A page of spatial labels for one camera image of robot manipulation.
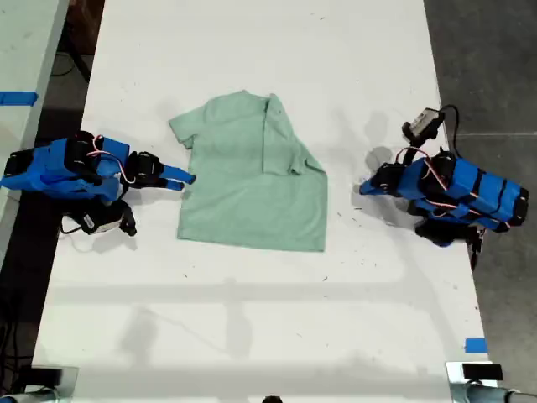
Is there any pale green T-shirt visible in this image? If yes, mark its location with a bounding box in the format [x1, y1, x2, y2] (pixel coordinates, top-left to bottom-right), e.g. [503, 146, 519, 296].
[168, 89, 329, 254]

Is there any long blue tape strip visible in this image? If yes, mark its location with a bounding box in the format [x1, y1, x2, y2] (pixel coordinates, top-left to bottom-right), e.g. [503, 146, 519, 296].
[0, 90, 40, 107]

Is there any white side table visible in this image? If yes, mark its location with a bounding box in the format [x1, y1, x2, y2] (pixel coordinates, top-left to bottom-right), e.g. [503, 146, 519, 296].
[0, 0, 70, 265]

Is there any small black box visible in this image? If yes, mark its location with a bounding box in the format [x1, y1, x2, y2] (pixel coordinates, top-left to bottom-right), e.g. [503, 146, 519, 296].
[461, 363, 504, 381]
[28, 367, 64, 388]

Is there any grey metal pipe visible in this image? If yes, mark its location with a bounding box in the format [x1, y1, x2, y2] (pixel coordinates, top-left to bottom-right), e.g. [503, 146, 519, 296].
[451, 382, 537, 403]
[0, 388, 64, 403]

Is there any black and white camera box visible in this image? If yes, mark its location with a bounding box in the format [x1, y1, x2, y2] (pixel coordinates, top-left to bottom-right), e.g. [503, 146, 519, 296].
[81, 200, 138, 238]

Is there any black and grey camera box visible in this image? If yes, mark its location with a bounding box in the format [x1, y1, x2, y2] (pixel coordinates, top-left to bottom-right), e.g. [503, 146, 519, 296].
[401, 107, 445, 157]

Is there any black camera cable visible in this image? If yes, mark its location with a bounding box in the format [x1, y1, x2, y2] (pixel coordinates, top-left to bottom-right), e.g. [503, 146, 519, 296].
[60, 213, 87, 235]
[438, 104, 461, 157]

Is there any black floor cable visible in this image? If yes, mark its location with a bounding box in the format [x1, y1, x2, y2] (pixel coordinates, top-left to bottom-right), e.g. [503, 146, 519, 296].
[50, 39, 92, 84]

